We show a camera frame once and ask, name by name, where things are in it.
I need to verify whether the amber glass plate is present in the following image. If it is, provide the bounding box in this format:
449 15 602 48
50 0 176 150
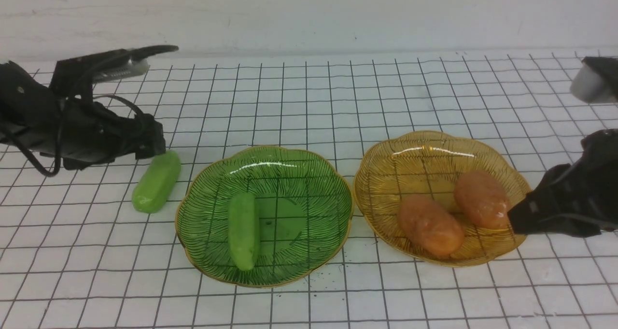
353 130 531 267

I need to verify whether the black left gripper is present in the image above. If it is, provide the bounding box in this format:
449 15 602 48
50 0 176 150
60 102 166 171

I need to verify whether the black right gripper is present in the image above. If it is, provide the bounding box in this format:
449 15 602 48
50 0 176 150
508 129 618 237

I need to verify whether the green glass plate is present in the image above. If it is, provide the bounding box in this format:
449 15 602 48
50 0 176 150
176 146 354 288

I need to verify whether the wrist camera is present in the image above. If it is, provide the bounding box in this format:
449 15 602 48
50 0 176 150
570 56 618 104
49 44 179 102

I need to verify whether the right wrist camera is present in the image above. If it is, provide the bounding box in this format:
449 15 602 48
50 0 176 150
570 56 618 104

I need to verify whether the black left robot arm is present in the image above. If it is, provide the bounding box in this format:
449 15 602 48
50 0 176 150
1 61 167 177

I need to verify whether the green cucumber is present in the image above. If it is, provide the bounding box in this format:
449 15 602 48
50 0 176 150
228 192 261 272
131 150 181 214

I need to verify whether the orange potato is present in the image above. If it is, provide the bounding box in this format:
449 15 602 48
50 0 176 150
397 194 465 258
454 170 511 230

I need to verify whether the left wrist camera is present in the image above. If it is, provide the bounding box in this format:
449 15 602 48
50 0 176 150
49 44 179 102

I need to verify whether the black cable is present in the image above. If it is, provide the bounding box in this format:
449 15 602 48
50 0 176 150
0 95 145 177

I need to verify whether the white grid tablecloth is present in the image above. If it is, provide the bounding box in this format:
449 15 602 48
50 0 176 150
0 49 617 329

